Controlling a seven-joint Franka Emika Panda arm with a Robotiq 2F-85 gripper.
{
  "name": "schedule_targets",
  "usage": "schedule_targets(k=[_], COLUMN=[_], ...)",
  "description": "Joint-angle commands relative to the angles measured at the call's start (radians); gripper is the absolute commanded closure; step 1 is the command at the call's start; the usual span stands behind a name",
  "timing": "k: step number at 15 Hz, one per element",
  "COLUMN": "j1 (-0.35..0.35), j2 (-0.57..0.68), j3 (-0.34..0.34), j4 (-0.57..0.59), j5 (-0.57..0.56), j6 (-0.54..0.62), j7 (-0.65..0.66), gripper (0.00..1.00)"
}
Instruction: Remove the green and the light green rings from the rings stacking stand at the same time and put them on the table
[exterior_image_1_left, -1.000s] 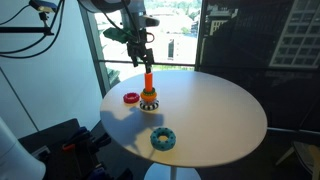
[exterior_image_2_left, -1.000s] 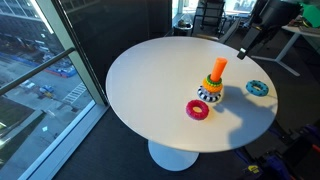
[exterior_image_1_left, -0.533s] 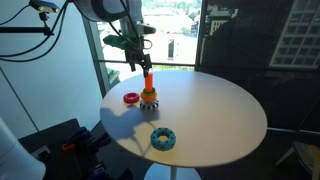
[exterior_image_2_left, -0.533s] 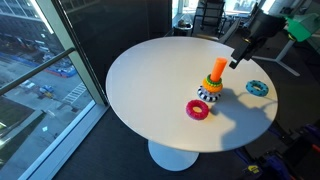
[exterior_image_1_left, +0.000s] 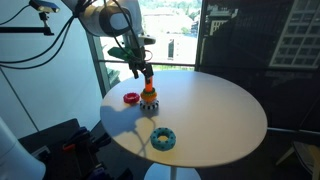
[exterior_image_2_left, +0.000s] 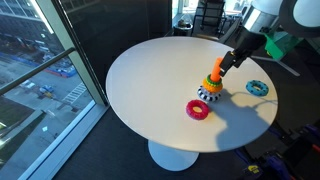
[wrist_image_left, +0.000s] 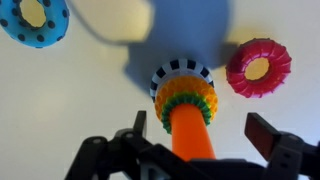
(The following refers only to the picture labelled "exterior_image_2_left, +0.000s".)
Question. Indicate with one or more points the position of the yellow black tool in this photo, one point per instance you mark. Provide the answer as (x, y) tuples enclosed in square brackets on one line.
[(253, 169)]

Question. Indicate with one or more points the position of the black office chair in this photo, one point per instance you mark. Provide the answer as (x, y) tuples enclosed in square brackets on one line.
[(202, 13)]

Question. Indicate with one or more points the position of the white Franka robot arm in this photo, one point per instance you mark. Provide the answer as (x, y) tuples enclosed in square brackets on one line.
[(263, 16)]

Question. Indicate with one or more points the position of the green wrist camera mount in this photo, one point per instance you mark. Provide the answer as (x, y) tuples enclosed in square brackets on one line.
[(280, 45)]

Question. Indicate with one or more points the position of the dark metal window handrail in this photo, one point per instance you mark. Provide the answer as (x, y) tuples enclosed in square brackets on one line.
[(33, 70)]

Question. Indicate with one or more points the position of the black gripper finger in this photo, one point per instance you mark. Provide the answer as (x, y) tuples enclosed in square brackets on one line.
[(240, 59), (227, 63)]

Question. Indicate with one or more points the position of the grey slanted chair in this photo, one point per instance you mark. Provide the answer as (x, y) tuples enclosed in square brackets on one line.
[(230, 31)]

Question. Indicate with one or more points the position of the object on black stool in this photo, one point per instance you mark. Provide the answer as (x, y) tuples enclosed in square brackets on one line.
[(182, 23)]

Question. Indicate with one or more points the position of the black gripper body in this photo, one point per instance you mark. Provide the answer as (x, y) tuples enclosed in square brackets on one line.
[(250, 41)]

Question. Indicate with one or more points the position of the orange ball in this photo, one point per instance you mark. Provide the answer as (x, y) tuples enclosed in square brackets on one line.
[(211, 89)]

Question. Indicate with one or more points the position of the white table pedestal base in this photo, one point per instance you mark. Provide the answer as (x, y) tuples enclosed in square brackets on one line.
[(170, 160)]

